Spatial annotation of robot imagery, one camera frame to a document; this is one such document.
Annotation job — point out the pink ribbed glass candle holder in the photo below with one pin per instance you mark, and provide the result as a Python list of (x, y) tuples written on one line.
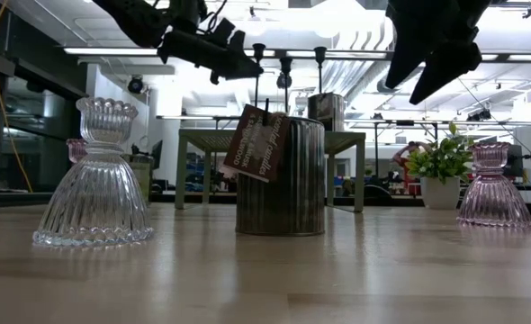
[(75, 150), (495, 202)]

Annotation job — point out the black round spotlight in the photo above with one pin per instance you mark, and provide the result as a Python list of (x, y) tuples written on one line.
[(136, 84), (281, 81)]

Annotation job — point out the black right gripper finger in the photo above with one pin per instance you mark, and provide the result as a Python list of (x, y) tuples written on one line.
[(450, 63), (409, 49)]

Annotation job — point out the black monitor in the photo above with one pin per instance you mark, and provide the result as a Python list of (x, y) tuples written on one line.
[(157, 155)]

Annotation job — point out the black aluminium table frame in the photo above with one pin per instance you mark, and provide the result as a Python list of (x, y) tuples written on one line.
[(13, 198)]

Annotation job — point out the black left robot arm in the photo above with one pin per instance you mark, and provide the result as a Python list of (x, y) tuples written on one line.
[(130, 18)]

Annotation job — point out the long ceiling light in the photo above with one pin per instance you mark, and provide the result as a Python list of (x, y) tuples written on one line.
[(108, 51)]

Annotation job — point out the glass jar table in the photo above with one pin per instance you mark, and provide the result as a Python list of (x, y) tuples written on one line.
[(292, 189)]

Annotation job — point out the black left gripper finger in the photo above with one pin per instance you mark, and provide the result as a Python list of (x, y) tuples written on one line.
[(238, 68)]

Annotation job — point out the black metal candlestick holder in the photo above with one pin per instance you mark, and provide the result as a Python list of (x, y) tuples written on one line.
[(285, 63), (258, 47), (320, 51)]

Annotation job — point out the clear ribbed glass candle holder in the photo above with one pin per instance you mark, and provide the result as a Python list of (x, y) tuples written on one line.
[(94, 198)]

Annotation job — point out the person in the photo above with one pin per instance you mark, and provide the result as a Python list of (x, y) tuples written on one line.
[(400, 157)]

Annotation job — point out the green perforated metal shelf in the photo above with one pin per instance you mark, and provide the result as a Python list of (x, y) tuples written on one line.
[(346, 141)]

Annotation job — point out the green artificial potted plant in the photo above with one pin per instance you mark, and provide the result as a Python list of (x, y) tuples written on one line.
[(441, 193)]

